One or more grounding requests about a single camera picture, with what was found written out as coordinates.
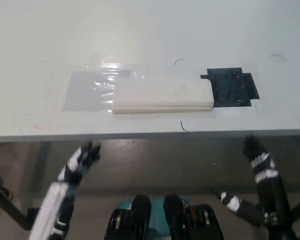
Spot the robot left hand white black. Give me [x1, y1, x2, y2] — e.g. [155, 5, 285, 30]
[27, 141, 102, 240]

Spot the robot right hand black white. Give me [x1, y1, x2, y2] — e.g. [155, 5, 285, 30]
[213, 134, 292, 227]

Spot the robot torso black teal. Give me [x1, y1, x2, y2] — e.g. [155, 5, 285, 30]
[103, 193, 226, 240]

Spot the white napkin stack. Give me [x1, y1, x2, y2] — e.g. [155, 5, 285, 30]
[111, 76, 214, 115]

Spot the dark shoe brown sole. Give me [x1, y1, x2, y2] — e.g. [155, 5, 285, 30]
[0, 162, 15, 208]

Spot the clear plastic bag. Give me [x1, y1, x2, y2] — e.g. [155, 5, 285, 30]
[62, 70, 131, 113]

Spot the black taped patch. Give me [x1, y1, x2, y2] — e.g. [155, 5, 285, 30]
[199, 66, 261, 108]

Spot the transparent plastic sheet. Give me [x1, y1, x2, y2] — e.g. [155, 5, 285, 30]
[14, 52, 266, 121]

